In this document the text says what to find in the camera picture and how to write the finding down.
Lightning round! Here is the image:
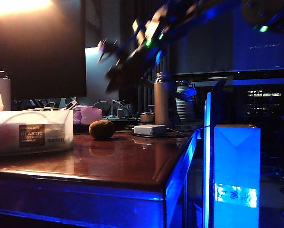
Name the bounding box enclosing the dark curtain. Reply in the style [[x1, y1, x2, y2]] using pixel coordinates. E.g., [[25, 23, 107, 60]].
[[119, 0, 173, 114]]

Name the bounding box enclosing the brown wooden desk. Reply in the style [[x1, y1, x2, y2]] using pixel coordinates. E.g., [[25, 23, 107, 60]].
[[0, 132, 202, 228]]

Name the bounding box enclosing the metal thermos bottle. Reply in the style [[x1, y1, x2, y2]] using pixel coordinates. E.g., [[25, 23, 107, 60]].
[[154, 72, 174, 126]]

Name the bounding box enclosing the blue lit acrylic panel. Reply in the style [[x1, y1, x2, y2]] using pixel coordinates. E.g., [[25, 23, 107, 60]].
[[203, 79, 227, 228]]

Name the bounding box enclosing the dark slanted desk lamp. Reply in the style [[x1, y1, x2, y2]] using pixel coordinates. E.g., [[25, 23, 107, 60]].
[[138, 77, 155, 89]]

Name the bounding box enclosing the pink tissue pack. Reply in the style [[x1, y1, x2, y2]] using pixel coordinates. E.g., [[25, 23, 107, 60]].
[[72, 105, 103, 125]]

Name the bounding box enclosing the small copper tin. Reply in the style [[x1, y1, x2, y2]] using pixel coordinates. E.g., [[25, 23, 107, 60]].
[[140, 113, 155, 123]]

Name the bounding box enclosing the black power strip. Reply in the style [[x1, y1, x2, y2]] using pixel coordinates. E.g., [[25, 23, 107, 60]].
[[102, 117, 138, 128]]

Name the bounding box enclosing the white power adapter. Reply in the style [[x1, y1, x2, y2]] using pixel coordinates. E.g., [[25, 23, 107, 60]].
[[134, 124, 166, 136]]

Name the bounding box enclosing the grey ribbed vase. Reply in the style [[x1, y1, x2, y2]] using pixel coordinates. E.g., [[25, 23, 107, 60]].
[[174, 82, 196, 122]]

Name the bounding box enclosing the tall cardboard box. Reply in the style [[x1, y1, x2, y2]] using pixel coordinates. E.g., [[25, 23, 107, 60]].
[[214, 123, 261, 228]]

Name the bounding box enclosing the white tumbler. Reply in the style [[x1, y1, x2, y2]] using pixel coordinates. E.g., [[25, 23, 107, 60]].
[[0, 70, 11, 112]]

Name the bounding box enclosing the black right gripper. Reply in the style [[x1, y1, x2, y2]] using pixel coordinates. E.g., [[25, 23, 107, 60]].
[[98, 30, 148, 94]]

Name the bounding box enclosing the brown kiwi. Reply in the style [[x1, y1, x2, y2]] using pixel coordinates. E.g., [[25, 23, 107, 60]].
[[88, 120, 116, 142]]

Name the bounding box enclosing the thin black cable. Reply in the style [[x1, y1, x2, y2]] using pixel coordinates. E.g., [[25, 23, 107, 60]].
[[186, 125, 215, 134]]

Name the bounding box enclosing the silver usb connector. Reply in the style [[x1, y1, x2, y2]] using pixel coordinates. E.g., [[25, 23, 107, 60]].
[[65, 99, 78, 110]]

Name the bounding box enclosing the large black monitor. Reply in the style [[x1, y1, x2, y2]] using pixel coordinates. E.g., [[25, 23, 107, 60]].
[[0, 0, 87, 100]]

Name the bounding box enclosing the translucent plastic box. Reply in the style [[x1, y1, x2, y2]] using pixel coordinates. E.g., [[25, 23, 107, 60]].
[[0, 109, 74, 158]]

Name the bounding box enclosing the white cable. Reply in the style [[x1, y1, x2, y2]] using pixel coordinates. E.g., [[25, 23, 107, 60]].
[[2, 108, 71, 125]]

